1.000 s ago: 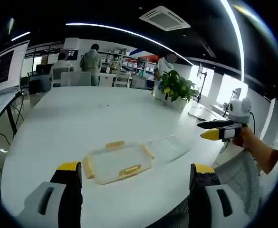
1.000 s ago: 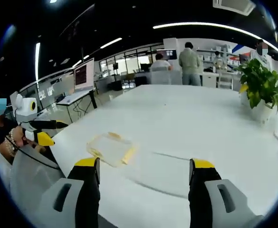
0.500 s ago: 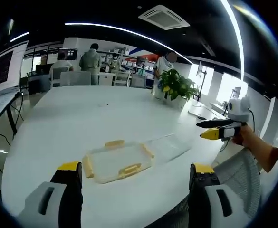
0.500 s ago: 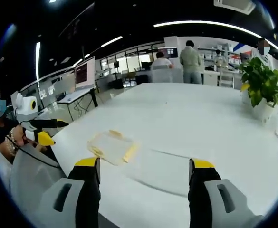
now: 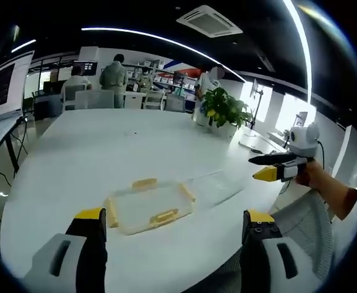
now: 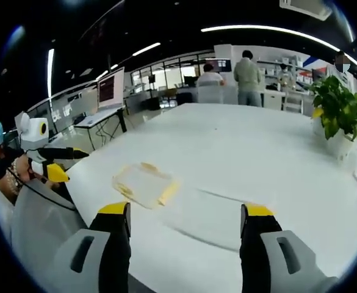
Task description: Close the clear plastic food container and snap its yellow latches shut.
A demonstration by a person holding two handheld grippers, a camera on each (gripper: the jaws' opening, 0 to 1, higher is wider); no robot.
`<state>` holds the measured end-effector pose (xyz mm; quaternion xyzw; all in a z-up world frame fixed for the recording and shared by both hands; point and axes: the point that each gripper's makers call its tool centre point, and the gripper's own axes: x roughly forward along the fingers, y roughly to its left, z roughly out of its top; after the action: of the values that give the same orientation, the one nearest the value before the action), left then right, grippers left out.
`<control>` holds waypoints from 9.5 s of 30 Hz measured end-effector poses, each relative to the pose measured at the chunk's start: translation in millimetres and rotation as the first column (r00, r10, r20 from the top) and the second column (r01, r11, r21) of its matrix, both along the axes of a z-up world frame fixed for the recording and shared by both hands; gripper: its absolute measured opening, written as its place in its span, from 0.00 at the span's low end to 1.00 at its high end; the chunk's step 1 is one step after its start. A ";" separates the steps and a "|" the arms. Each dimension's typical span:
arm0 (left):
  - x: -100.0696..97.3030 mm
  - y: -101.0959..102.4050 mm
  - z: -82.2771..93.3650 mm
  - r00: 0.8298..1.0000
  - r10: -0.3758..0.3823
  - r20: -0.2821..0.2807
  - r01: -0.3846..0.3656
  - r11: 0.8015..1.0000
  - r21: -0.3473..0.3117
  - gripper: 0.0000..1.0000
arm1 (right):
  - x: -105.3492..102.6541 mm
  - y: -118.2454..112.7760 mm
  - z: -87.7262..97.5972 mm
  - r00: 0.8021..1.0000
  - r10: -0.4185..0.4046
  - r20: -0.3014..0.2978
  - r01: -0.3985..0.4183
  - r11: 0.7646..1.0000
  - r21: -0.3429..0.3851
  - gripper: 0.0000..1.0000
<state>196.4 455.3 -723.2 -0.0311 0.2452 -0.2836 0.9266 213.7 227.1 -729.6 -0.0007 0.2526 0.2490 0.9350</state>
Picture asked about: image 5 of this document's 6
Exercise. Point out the long ceiling light strip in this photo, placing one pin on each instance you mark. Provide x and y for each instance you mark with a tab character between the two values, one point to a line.
166	45
301	42

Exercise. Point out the ceiling air conditioner vent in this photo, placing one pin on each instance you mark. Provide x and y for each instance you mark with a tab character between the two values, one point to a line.
209	20

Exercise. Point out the white chair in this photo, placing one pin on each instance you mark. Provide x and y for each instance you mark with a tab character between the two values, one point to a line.
94	99
175	103
153	100

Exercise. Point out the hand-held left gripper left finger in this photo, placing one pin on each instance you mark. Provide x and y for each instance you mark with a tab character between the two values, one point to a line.
74	253

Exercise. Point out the person's right hand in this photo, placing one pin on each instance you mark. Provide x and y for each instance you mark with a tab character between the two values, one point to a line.
314	177

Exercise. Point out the person's white shirt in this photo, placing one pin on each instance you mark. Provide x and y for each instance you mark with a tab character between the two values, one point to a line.
356	198

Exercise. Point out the clear lid with yellow buckles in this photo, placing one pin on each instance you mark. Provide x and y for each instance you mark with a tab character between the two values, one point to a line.
152	206

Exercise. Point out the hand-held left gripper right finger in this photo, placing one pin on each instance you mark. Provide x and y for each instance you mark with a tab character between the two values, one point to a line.
266	253

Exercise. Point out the large computer monitor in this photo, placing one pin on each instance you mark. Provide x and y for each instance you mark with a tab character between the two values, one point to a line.
4	88

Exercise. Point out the green potted plant white pot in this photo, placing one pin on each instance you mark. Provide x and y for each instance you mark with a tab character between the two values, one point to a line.
224	110

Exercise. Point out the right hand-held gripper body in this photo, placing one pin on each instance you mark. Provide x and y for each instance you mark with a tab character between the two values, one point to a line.
303	142

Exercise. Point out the white keyboard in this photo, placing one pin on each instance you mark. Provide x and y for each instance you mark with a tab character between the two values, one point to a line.
257	143

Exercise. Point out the grey mesh office chair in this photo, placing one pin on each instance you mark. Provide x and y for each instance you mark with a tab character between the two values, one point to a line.
300	226

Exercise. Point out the wall screen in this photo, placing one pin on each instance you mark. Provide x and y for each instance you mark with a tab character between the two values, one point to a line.
86	68

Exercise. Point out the storage shelves with boxes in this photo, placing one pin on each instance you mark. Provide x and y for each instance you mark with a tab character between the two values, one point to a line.
166	76

